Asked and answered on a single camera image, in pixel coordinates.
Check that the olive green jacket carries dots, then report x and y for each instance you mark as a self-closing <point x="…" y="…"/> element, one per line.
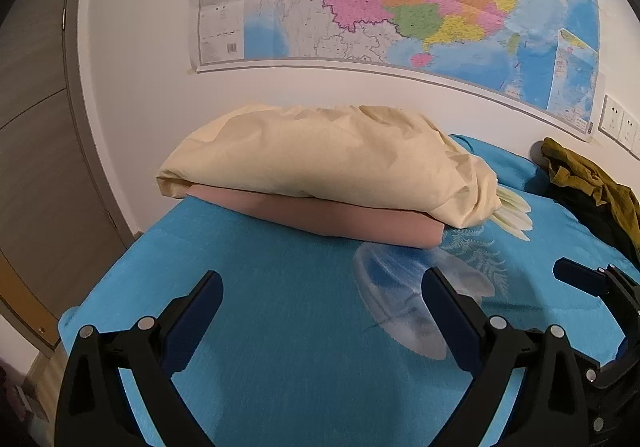
<point x="620" y="197"/>

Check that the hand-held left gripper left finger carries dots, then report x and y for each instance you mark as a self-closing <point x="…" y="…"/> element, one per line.
<point x="197" y="312"/>

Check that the pink folded garment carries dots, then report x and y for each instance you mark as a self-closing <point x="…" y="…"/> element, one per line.
<point x="350" y="222"/>

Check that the white wall socket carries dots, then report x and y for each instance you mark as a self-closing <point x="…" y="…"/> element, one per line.
<point x="611" y="116"/>
<point x="630" y="128"/>

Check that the cream yellow garment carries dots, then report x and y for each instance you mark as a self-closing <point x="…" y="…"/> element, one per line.
<point x="325" y="152"/>

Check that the colourful wall map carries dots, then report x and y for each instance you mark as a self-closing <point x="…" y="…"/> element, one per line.
<point x="400" y="2"/>

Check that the blue printed bed sheet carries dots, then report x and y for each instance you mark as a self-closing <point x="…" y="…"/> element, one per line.
<point x="280" y="302"/>

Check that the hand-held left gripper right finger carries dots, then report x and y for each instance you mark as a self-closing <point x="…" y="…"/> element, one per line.
<point x="450" y="317"/>

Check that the wooden door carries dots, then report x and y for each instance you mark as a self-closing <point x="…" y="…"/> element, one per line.
<point x="40" y="152"/>

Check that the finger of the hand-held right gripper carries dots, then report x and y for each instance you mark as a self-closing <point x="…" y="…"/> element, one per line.
<point x="615" y="369"/>
<point x="580" y="277"/>

